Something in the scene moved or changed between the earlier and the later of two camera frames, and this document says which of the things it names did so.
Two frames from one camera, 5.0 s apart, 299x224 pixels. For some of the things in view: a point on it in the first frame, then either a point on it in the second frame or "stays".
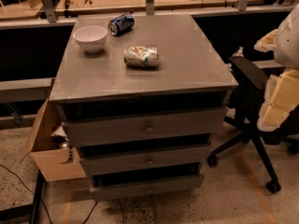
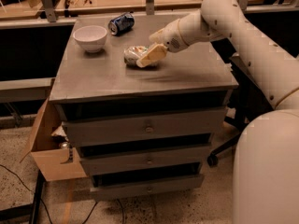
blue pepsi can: x=121 y=24 stays
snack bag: x=143 y=56 stays
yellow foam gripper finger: x=267 y=43 -> x=173 y=36
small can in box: x=64 y=145 stays
